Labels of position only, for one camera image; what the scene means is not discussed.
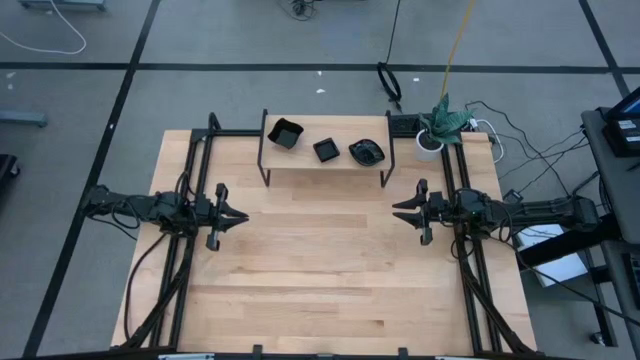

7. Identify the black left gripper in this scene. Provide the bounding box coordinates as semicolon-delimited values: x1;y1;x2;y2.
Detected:
194;183;250;251

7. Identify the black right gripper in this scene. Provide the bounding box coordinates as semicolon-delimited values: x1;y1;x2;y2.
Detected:
391;179;455;247

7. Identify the black leaf-shaped mini plate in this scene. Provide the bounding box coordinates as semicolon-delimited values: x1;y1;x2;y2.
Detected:
348;138;386;168

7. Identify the black wavy square mini bowl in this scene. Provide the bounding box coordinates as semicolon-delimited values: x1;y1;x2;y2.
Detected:
267;117;305;150

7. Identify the black square mini plate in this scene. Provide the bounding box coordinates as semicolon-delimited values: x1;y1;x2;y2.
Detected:
312;137;341;164

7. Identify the black power strip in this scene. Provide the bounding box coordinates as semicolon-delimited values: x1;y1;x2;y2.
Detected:
389;113;426;137

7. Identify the green plant in white pot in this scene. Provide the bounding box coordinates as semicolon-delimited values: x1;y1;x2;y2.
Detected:
413;92;476;164

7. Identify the wooden shelf with black legs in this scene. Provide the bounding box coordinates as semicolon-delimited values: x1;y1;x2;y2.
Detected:
256;108;396;189

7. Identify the black desk leg beam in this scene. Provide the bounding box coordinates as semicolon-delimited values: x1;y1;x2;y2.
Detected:
517;213;624;269

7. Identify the white paper box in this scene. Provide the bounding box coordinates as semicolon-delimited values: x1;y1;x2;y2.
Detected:
513;219;590;289

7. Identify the grey desk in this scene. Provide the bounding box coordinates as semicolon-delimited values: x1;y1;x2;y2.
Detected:
581;106;640;360

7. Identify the black device with labels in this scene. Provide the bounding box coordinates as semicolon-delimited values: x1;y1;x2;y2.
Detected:
601;117;640;158

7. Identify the grey metal base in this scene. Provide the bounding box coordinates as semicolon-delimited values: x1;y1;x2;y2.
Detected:
0;109;50;129
17;0;107;12

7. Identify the black caster base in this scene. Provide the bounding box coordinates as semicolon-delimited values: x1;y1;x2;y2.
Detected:
0;153;21;182

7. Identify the blue screen laptop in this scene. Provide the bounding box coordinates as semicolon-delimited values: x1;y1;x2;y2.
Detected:
606;85;640;120

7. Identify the black aluminium rig frame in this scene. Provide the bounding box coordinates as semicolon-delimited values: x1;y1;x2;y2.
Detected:
119;112;539;357

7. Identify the white power adapter cable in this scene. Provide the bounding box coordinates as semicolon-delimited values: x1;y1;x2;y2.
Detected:
467;118;505;165

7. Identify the black power cable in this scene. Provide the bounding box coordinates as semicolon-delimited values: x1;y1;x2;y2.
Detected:
464;99;591;182

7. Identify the yellow hanging cable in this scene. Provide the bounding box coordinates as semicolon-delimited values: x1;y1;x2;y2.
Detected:
439;0;477;100

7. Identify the black coiled floor cable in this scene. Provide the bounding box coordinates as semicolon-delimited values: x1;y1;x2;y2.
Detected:
375;0;404;114

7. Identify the black cable bundle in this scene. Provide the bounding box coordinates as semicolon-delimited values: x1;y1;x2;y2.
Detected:
277;0;324;22

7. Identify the white floor cable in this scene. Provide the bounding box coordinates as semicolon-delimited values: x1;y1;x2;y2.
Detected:
0;0;88;56

